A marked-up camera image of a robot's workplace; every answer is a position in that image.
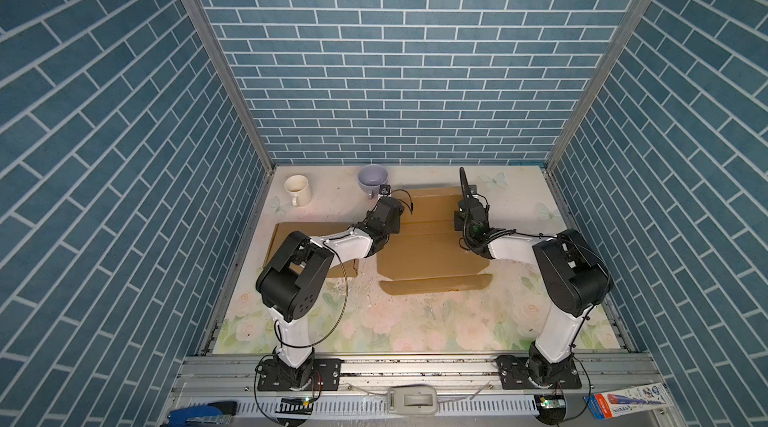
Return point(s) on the grey plastic handle clamp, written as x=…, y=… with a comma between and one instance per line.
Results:
x=412, y=400

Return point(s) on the brown cardboard sheet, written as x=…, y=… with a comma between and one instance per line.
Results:
x=425, y=256

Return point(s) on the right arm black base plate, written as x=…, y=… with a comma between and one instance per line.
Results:
x=518, y=373

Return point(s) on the lavender speckled ceramic cup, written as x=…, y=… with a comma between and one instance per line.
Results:
x=370, y=179

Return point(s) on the white slotted cable duct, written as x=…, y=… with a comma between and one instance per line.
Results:
x=365, y=407

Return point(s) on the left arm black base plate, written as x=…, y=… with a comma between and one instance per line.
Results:
x=315, y=373

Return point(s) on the small green circuit board right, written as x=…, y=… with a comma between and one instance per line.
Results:
x=551, y=402

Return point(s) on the aluminium mounting rail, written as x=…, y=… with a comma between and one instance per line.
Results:
x=233, y=376

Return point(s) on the white ceramic mug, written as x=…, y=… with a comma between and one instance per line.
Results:
x=299, y=190

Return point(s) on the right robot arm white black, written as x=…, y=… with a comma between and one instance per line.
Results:
x=575, y=278

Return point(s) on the white red blue carton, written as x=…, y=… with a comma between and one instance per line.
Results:
x=616, y=403

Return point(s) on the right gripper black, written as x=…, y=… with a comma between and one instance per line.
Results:
x=458, y=220

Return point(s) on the blue tool at bottom left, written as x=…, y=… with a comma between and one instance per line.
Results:
x=219, y=413

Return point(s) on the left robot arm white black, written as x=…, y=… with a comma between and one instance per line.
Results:
x=291, y=282

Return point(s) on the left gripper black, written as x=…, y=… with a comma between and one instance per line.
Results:
x=395, y=223

